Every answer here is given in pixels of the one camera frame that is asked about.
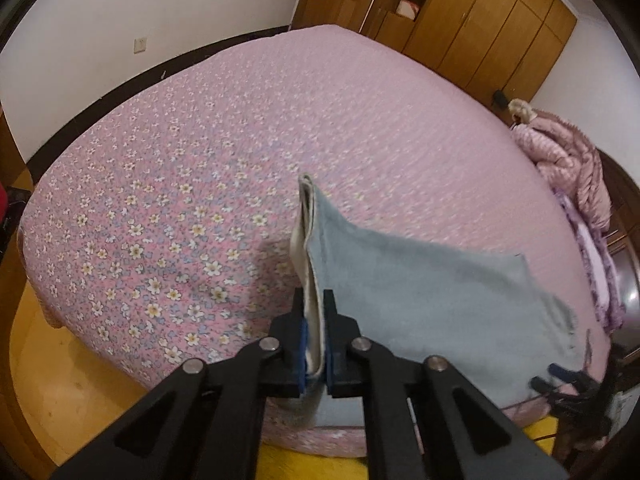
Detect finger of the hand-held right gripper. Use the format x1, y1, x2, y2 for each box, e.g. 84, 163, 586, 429
549, 364, 603, 390
530, 376, 576, 403

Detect pink quilted comforter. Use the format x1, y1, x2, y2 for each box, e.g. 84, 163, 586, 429
510, 110, 613, 233

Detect purple ruffled pillow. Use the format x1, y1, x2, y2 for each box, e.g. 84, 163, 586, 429
555, 190, 626, 333

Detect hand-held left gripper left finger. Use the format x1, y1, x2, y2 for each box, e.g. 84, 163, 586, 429
47, 287, 308, 480

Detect dark wooden headboard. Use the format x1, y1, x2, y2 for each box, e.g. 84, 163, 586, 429
595, 147, 640, 356

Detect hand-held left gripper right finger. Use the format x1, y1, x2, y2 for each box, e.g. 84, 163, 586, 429
322, 289, 571, 480

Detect wooden wardrobe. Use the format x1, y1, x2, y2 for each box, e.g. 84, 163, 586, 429
292, 0, 578, 108

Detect beige plush toy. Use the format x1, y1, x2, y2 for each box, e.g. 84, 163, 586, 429
507, 99, 536, 124

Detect grey pants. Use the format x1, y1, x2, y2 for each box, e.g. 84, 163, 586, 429
290, 173, 588, 431

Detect bed with pink floral sheet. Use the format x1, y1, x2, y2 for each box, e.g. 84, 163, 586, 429
17, 24, 626, 458

